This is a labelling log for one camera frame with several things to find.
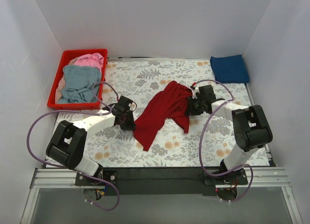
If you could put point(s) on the pink t shirt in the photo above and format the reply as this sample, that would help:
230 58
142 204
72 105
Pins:
95 60

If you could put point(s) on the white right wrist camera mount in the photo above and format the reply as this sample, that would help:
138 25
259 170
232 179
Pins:
195 90

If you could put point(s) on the aluminium frame rail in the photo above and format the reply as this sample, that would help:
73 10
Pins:
263 177

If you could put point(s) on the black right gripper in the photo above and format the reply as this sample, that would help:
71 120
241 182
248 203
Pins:
192 107

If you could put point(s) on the beige t shirt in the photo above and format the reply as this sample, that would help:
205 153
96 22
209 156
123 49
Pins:
61 84

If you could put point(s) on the grey blue t shirt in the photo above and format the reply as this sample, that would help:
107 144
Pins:
81 82

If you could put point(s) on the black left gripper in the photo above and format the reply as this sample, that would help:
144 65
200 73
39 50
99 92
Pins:
128 123

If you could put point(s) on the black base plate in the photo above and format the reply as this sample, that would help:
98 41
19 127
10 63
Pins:
169 180

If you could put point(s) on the folded blue t shirt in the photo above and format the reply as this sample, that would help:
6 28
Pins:
229 69

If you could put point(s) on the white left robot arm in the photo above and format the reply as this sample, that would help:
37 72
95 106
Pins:
67 144

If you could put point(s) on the red plastic bin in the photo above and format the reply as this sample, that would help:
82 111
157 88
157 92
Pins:
67 56

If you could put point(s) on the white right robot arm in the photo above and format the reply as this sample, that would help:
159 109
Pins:
250 128

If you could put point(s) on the red t shirt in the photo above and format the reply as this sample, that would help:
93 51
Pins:
171 103

